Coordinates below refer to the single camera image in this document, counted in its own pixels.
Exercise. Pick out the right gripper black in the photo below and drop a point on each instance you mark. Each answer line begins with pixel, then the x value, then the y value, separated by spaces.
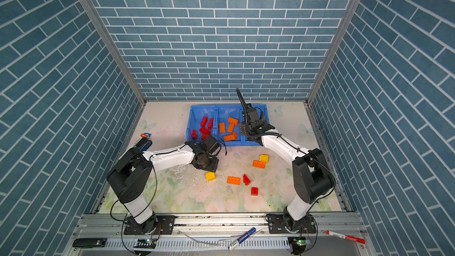
pixel 244 129

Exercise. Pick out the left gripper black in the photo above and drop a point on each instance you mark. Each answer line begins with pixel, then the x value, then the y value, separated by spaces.
pixel 214 166

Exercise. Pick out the orange lego brick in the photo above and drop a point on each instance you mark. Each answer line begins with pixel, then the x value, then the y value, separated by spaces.
pixel 233 121
pixel 258 164
pixel 231 137
pixel 222 128

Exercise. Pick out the red lego brick large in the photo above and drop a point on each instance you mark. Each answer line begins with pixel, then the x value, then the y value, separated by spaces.
pixel 210 124

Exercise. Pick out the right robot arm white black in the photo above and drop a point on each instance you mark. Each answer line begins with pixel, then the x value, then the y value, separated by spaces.
pixel 312 179

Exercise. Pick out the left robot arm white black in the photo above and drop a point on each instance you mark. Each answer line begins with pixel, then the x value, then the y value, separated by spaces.
pixel 129 176

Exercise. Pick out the orange lego brick extra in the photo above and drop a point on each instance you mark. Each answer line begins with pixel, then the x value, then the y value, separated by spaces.
pixel 231 128

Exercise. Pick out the yellow lego brick lower left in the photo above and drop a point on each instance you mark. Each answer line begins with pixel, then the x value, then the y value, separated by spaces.
pixel 210 176

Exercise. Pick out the yellow lego brick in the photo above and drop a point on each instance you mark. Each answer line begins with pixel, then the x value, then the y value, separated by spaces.
pixel 210 176
pixel 263 158

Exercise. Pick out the orange lego brick bottom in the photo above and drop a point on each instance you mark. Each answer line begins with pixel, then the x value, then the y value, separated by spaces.
pixel 222 128

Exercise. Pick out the red lego brick long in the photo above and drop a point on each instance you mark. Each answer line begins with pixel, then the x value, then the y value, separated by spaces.
pixel 204 122

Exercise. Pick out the yellow lego brick right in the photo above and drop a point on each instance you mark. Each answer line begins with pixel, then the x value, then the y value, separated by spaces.
pixel 263 158

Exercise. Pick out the red lego brick tilted small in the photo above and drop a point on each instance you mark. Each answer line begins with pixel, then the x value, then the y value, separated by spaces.
pixel 246 180

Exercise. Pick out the blue stapler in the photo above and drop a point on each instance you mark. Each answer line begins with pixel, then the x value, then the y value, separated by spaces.
pixel 144 142

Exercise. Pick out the red lego brick small lone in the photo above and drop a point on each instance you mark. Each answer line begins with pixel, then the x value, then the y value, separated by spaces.
pixel 254 191

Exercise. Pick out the blue white marker pen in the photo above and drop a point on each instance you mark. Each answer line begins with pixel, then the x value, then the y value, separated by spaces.
pixel 236 243

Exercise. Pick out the red white marker pen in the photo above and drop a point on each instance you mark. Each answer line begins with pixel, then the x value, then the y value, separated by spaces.
pixel 346 237

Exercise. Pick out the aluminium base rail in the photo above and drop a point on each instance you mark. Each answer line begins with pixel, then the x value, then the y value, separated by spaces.
pixel 209 234

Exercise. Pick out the black flat device on rail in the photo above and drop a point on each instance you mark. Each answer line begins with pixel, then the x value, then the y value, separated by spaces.
pixel 89 242

